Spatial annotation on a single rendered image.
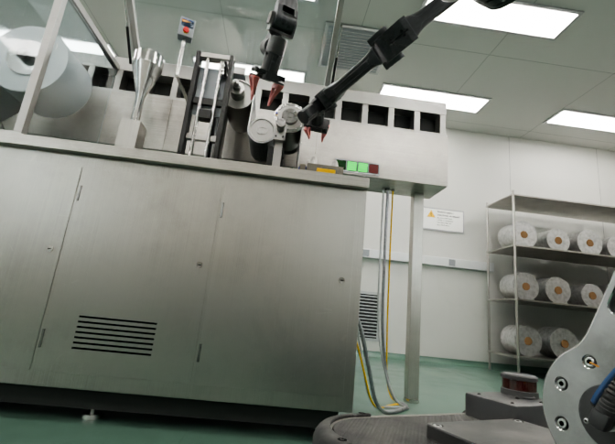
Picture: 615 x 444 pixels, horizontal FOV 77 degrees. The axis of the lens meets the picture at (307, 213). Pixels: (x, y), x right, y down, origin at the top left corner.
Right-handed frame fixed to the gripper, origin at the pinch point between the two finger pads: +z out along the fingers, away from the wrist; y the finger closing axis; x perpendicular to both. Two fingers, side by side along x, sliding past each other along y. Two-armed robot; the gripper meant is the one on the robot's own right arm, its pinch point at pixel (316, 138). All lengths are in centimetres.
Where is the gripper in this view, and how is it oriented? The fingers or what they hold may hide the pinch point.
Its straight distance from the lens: 174.4
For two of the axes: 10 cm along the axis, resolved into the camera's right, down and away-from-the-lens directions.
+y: 9.6, 2.4, -1.5
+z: -0.3, 6.1, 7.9
